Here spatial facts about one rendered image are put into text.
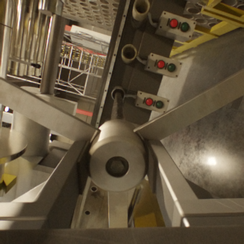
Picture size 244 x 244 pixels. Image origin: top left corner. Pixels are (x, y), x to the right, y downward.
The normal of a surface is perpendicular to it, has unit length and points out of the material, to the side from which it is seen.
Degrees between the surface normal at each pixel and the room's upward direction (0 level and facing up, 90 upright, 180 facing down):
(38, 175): 90
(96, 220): 90
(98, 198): 90
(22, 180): 68
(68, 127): 90
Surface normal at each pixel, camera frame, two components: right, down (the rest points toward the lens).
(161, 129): 0.02, 0.25
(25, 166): -0.34, 0.14
